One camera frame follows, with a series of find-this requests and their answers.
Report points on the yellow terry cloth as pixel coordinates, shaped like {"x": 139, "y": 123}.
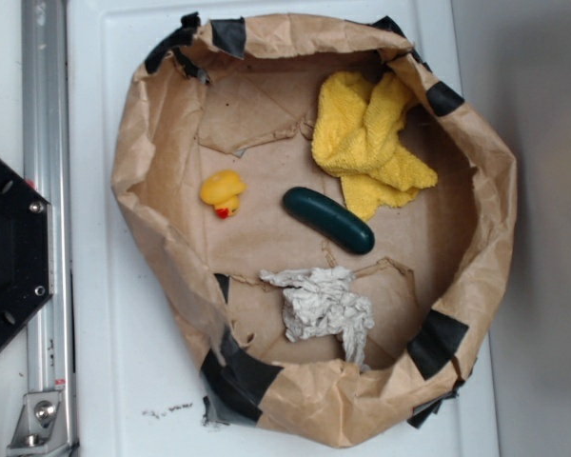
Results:
{"x": 356, "y": 139}

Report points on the aluminium extrusion rail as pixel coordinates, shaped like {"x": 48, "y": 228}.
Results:
{"x": 50, "y": 334}

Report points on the brown paper bag bin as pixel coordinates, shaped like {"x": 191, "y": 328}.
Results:
{"x": 242, "y": 94}

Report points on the crumpled white rag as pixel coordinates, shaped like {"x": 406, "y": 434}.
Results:
{"x": 318, "y": 302}

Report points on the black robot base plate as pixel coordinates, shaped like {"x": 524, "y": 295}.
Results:
{"x": 25, "y": 276}

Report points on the yellow rubber duck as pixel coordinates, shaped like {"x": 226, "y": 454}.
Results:
{"x": 221, "y": 190}

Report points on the dark green toy cucumber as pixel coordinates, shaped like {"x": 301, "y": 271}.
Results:
{"x": 329, "y": 218}

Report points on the metal corner bracket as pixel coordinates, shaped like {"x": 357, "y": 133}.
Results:
{"x": 42, "y": 425}

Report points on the white tray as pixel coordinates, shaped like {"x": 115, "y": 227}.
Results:
{"x": 138, "y": 391}

